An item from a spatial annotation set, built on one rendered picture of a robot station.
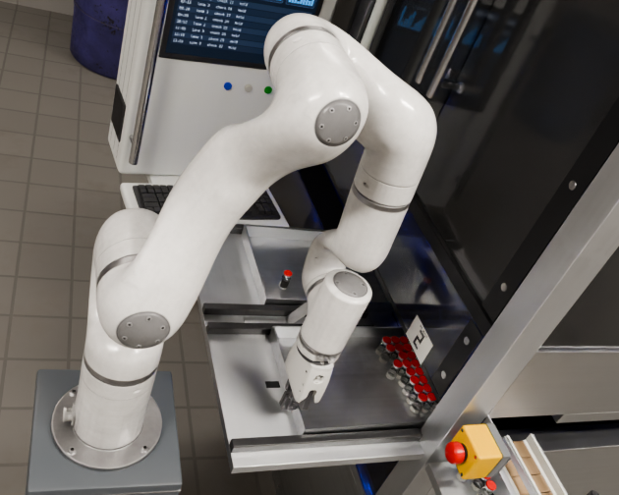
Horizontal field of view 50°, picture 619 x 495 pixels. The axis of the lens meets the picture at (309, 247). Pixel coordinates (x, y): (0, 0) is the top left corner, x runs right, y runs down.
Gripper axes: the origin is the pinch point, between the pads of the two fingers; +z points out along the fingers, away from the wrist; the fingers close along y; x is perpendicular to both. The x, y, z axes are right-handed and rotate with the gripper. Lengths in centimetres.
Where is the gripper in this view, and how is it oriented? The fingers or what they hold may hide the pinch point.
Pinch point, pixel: (290, 400)
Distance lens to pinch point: 131.1
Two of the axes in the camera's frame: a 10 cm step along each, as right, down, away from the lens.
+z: -3.3, 7.4, 5.8
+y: -2.6, -6.6, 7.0
